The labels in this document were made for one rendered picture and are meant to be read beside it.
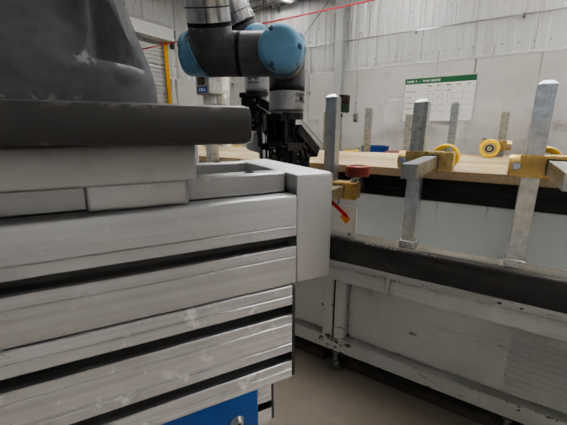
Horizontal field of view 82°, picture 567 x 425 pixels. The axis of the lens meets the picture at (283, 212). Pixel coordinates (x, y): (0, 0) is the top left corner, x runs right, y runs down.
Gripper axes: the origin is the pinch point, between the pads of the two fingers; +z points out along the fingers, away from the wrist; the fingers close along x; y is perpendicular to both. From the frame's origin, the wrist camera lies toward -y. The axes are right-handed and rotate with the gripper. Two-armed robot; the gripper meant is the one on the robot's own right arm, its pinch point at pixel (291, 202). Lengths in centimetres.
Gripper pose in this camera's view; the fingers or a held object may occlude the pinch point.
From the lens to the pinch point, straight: 77.1
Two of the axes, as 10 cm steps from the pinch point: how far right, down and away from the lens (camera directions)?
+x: 8.4, 1.3, -5.3
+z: 0.0, 9.7, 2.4
